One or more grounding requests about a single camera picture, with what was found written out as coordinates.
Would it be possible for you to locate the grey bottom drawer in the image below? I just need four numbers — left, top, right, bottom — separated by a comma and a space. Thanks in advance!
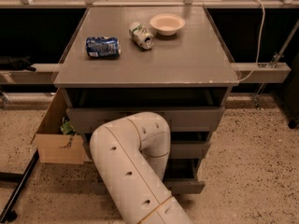
92, 158, 206, 196

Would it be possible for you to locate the grey drawer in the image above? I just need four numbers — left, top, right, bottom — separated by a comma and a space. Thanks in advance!
87, 140, 210, 160
92, 158, 206, 196
66, 107, 224, 134

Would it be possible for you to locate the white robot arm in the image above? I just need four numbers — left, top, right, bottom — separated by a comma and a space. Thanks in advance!
90, 112, 192, 224

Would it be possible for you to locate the grey drawer cabinet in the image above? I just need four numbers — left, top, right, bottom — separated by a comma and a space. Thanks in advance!
53, 6, 240, 161

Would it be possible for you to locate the grey middle drawer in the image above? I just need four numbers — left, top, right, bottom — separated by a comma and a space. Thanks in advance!
87, 140, 210, 160

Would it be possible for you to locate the grey top drawer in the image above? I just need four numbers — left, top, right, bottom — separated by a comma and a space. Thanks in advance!
66, 107, 224, 134

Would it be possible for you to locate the green white soda can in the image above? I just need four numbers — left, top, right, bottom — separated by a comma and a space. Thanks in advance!
129, 22, 153, 50

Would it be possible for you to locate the blue crushed soda can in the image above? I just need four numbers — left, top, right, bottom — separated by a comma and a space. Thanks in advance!
85, 36, 121, 58

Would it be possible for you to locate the white paper bowl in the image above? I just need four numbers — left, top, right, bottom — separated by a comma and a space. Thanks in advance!
149, 14, 185, 36

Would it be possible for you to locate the green packet in box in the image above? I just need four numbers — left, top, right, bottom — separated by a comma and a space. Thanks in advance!
60, 119, 76, 135

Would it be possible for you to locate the cardboard box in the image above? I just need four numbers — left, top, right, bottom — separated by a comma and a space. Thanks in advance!
35, 90, 86, 164

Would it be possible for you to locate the diagonal metal strut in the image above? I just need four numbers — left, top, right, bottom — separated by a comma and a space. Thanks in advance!
252, 19, 299, 109

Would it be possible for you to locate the black object on ledge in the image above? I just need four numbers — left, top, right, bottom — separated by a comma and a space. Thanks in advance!
0, 56, 36, 72

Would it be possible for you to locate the metal frame rail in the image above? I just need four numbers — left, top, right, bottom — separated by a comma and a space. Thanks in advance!
0, 63, 291, 85

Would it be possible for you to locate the white cable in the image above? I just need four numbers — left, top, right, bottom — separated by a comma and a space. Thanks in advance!
236, 0, 266, 83

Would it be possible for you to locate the black floor rail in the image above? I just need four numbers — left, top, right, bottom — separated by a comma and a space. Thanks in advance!
0, 150, 39, 224

